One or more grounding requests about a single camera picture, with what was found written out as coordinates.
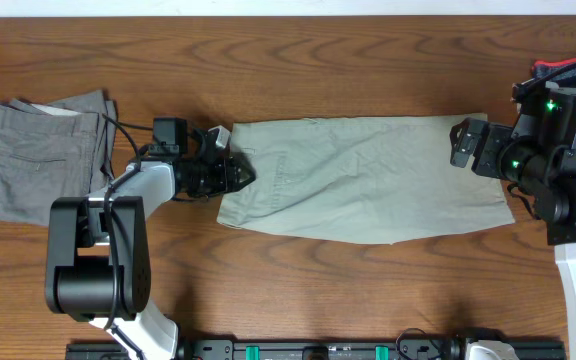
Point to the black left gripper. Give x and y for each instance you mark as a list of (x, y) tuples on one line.
[(231, 174)]

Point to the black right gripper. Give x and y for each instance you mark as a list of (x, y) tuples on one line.
[(495, 138)]

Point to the light khaki shorts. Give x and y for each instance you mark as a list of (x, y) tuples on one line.
[(365, 180)]

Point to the black garment with red waistband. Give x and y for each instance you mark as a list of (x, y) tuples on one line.
[(568, 67)]

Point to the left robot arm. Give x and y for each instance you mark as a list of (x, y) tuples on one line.
[(98, 264)]

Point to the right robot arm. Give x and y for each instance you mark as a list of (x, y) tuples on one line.
[(537, 156)]

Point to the folded grey trousers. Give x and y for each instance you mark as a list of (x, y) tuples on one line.
[(62, 149)]

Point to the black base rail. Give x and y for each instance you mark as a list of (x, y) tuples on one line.
[(412, 344)]

